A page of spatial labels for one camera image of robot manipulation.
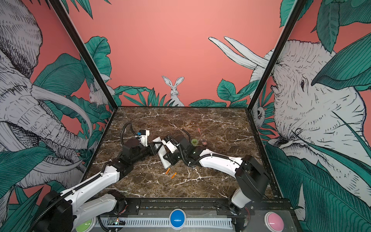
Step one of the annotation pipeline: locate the white remote control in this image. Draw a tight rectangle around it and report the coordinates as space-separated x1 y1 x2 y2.
152 137 171 169

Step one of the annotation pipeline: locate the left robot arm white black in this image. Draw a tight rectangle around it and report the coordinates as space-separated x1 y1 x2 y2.
28 130 163 232

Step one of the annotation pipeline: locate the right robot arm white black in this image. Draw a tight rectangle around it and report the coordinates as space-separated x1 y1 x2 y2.
155 135 270 215

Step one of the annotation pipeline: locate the green tape roll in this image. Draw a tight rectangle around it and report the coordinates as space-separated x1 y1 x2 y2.
191 139 199 147

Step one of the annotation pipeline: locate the blue push button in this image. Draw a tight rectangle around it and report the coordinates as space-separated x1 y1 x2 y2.
169 209 187 230

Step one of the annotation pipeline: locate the small circuit board with leds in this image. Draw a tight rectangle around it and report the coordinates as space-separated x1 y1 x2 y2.
107 217 126 227

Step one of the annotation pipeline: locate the green push button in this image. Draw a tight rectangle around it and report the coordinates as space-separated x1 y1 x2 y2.
75 218 96 232

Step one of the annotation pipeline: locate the pink push button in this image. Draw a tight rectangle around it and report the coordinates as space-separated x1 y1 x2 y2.
264 212 284 232

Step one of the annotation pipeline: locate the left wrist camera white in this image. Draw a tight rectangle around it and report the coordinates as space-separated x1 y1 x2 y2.
136 130 150 147

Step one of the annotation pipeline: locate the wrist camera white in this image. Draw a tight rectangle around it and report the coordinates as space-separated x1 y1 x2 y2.
162 138 177 153
136 130 150 147

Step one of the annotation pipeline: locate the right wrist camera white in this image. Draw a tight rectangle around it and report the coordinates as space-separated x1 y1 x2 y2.
162 138 177 153

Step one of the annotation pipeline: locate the black front mounting rail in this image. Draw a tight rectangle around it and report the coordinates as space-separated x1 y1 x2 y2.
121 198 293 217

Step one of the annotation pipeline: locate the white slotted cable duct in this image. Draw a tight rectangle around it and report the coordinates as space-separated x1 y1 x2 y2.
101 217 234 229

